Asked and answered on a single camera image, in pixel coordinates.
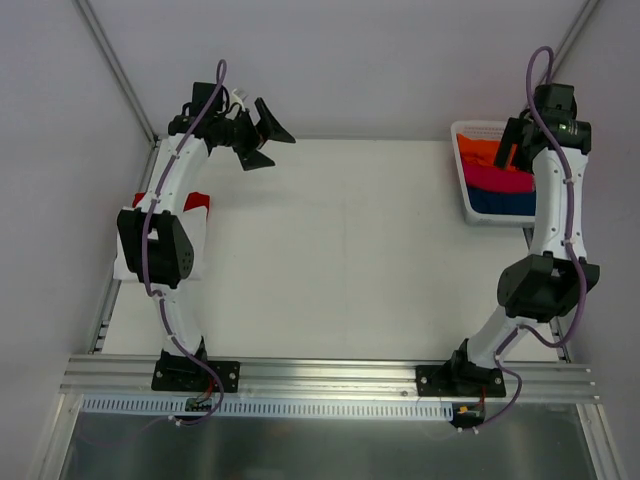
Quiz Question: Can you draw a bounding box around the folded red t shirt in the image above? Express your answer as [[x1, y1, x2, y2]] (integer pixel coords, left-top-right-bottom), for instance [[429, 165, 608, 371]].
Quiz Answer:
[[132, 192, 210, 212]]

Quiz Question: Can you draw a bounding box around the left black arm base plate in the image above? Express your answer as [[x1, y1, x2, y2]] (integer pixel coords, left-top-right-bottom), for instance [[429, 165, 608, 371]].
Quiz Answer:
[[151, 355, 241, 393]]

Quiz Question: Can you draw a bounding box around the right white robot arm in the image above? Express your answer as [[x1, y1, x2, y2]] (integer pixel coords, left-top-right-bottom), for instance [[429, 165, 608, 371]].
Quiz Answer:
[[417, 83, 601, 398]]

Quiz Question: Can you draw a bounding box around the white plastic basket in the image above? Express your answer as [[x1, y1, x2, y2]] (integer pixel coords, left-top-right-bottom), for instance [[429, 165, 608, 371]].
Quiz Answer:
[[451, 120, 535, 228]]

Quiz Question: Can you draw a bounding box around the navy blue t shirt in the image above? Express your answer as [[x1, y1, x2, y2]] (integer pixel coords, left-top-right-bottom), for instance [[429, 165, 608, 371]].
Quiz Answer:
[[467, 187, 536, 216]]

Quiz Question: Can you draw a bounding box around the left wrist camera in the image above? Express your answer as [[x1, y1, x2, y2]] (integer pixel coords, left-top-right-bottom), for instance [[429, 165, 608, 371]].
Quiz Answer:
[[230, 88, 248, 110]]

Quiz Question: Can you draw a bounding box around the orange t shirt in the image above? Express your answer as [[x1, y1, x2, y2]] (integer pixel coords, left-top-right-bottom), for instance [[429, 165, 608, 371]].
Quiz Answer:
[[456, 133, 500, 165]]

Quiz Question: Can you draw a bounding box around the pink t shirt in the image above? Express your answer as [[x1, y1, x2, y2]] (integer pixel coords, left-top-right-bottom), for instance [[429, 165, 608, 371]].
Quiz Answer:
[[462, 161, 535, 194]]

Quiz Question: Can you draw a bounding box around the aluminium mounting rail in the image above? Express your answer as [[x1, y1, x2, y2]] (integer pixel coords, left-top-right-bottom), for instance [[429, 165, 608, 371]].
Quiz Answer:
[[59, 355, 602, 404]]

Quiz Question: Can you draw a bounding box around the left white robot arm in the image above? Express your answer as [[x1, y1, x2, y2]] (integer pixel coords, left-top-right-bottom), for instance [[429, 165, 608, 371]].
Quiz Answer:
[[116, 81, 296, 396]]

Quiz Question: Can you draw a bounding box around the white slotted cable duct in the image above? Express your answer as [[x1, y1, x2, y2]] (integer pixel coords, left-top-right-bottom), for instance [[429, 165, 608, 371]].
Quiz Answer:
[[81, 394, 454, 422]]

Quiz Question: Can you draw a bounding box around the folded white t shirt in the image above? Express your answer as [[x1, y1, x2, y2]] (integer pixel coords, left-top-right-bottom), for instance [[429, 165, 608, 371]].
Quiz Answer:
[[113, 206, 208, 283]]

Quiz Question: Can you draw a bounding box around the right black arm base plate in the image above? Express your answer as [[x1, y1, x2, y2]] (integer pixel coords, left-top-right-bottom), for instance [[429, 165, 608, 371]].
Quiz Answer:
[[415, 362, 506, 398]]

